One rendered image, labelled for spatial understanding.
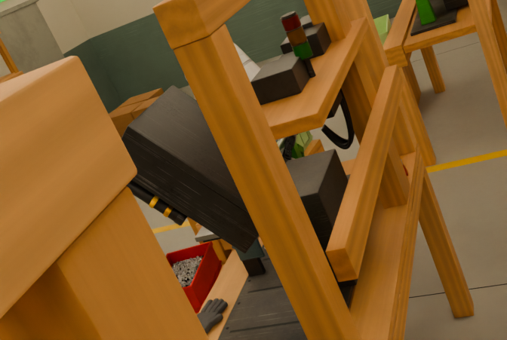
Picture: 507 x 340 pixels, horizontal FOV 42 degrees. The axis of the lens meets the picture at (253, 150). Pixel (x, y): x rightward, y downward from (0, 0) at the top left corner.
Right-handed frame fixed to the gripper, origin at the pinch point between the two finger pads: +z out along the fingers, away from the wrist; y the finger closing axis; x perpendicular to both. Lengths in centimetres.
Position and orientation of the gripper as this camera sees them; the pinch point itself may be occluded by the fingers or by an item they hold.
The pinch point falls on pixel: (285, 157)
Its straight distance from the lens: 234.7
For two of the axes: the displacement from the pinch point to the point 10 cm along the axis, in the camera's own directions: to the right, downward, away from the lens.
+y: 2.9, -6.8, -6.8
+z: -1.2, 6.8, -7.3
